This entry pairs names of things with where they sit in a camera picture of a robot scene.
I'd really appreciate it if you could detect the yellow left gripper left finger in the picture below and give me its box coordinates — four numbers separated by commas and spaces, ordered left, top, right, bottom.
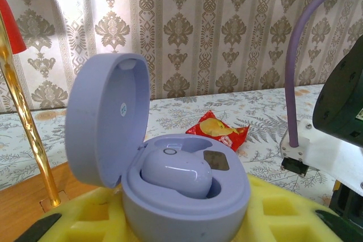
16, 184, 137, 242

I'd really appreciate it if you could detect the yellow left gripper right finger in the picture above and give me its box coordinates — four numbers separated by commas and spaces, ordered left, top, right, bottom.
240, 173, 363, 242

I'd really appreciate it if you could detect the lavender wireless earbud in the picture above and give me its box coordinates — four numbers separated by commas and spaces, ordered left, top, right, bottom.
140, 146, 213, 199

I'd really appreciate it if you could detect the floral patterned tablecloth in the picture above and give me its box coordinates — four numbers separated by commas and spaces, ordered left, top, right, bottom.
0, 83, 338, 209

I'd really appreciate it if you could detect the red snack packet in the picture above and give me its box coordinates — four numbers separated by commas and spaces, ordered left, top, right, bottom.
185, 109, 250, 152

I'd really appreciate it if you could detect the red wine glass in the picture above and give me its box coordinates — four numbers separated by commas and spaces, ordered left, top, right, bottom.
0, 0, 27, 55

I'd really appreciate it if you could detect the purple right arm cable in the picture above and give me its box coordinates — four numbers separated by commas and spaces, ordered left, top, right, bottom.
285, 0, 363, 148

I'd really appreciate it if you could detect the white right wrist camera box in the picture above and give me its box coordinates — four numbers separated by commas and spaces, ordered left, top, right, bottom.
280, 117, 363, 194

